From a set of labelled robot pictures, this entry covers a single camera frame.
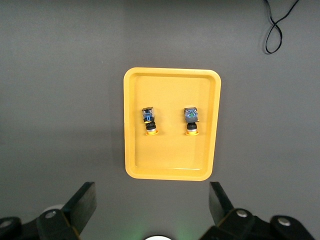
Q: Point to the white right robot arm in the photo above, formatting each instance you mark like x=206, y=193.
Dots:
x=158, y=237

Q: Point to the yellow push button blue terminal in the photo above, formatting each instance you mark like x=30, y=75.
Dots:
x=149, y=120

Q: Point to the yellow push button green terminal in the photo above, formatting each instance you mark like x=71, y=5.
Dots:
x=191, y=120

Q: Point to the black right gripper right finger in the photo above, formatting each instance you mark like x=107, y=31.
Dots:
x=220, y=205

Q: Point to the yellow plastic tray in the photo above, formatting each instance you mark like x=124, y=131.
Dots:
x=170, y=155

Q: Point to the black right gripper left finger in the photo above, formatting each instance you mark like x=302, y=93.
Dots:
x=80, y=207

